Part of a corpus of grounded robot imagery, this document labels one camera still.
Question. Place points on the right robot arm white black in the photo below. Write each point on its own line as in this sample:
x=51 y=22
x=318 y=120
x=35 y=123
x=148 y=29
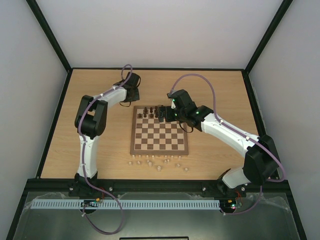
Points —
x=260 y=155

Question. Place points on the black frame rail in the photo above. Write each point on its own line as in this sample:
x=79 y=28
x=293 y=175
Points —
x=204 y=188

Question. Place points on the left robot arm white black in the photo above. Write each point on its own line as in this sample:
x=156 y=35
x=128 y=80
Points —
x=90 y=122

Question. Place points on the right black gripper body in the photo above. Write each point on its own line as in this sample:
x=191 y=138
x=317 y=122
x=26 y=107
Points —
x=165 y=114

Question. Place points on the wooden chess board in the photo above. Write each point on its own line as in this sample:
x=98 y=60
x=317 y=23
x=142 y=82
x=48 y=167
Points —
x=151 y=137

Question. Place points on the controller board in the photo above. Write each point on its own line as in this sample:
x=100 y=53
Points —
x=92 y=203
x=231 y=203

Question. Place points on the left controller board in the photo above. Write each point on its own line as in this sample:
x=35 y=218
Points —
x=92 y=203

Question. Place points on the white slotted cable duct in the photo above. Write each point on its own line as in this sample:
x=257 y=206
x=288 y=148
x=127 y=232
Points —
x=74 y=204

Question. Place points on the right controller board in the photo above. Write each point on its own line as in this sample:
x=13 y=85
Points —
x=231 y=203

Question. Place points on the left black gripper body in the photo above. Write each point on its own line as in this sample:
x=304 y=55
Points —
x=135 y=97

